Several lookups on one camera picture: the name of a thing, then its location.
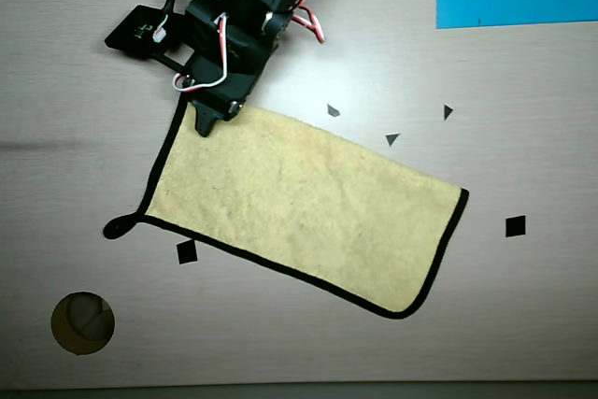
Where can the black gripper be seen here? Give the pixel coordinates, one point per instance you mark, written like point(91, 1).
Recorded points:
point(216, 101)

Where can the yellow towel with black trim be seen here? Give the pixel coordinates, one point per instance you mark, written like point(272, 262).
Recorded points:
point(303, 207)

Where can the black tape square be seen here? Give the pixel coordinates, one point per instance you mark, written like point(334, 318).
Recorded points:
point(187, 252)
point(515, 226)

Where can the black tape pentagon mark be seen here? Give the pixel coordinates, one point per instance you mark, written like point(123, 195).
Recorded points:
point(333, 111)

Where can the broad black tape triangle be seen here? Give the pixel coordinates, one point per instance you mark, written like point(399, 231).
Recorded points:
point(391, 138)

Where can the narrow black tape triangle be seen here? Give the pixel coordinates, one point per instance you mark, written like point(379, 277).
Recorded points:
point(447, 111)

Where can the black wrist camera board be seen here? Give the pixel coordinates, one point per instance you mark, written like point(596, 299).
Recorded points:
point(135, 32)

